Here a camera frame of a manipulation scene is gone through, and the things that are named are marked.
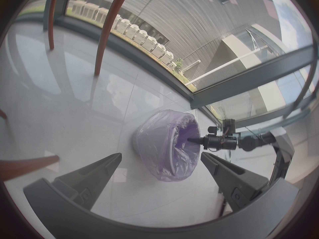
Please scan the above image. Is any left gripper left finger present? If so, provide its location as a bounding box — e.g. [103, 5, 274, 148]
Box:
[53, 153, 122, 211]

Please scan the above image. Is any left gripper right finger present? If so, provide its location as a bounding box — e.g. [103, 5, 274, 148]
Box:
[201, 152, 269, 212]

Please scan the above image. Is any purple plastic bag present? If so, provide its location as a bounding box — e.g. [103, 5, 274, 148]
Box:
[136, 110, 202, 183]

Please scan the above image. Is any white trash bin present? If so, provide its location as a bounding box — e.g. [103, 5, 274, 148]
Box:
[132, 111, 201, 181]

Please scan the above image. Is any white cushioned wooden chair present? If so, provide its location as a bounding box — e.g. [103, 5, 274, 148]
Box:
[0, 0, 137, 182]

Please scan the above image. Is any window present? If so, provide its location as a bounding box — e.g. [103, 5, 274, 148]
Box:
[15, 0, 319, 134]

